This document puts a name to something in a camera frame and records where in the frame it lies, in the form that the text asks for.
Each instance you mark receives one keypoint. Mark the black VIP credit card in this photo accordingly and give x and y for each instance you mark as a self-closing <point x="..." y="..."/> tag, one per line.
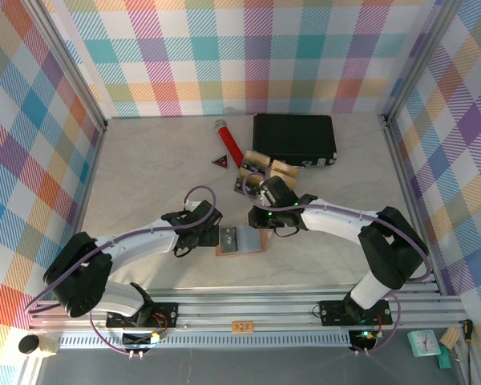
<point x="250" y="165"/>
<point x="239" y="186"/>
<point x="229" y="240"/>

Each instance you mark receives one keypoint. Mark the aluminium side rail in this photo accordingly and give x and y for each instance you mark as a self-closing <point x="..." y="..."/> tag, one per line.
<point x="409" y="200"/>
<point x="90" y="180"/>

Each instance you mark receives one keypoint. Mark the teal plastic object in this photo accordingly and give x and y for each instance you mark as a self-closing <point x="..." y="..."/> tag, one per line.
<point x="445" y="359"/>

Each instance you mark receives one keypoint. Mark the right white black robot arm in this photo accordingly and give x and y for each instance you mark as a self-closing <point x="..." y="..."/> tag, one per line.
<point x="332" y="224"/>

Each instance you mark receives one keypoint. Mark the black hard case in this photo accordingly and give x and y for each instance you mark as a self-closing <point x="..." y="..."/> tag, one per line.
<point x="292" y="136"/>

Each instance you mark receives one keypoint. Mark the black yellow screwdriver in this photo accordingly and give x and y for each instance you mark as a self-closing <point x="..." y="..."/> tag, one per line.
<point x="467" y="329"/>

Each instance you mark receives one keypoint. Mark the light wooden block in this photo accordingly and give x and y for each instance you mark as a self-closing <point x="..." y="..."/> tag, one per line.
<point x="451" y="337"/>

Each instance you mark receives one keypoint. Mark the red microphone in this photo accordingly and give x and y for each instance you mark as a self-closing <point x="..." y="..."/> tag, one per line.
<point x="230" y="140"/>

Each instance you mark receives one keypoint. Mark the black round cup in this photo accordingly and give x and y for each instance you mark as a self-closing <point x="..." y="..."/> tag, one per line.
<point x="30" y="345"/>

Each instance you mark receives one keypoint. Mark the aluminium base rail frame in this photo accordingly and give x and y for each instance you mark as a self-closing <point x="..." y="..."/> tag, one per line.
<point x="244" y="309"/>

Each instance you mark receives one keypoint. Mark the black red triangle badge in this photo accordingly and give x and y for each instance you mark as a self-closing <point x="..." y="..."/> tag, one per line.
<point x="221" y="162"/>

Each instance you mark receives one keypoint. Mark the teal alarm clock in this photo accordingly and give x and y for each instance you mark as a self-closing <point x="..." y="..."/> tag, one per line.
<point x="424" y="344"/>

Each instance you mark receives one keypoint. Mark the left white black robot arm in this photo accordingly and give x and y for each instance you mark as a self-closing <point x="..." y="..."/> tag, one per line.
<point x="140" y="240"/>

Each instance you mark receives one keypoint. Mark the aluminium frame post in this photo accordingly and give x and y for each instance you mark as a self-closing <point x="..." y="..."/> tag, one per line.
<point x="72" y="68"/>
<point x="419" y="60"/>

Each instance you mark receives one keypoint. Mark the gold credit card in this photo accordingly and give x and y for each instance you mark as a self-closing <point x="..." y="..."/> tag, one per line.
<point x="258" y="157"/>
<point x="244" y="174"/>
<point x="284" y="165"/>
<point x="288" y="175"/>
<point x="290" y="184"/>

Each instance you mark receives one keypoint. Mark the small wooden board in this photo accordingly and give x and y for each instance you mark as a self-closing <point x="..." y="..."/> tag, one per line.
<point x="241" y="327"/>

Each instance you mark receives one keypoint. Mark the wooden compartment organizer box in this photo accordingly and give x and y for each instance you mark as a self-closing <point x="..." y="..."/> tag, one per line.
<point x="266" y="170"/>

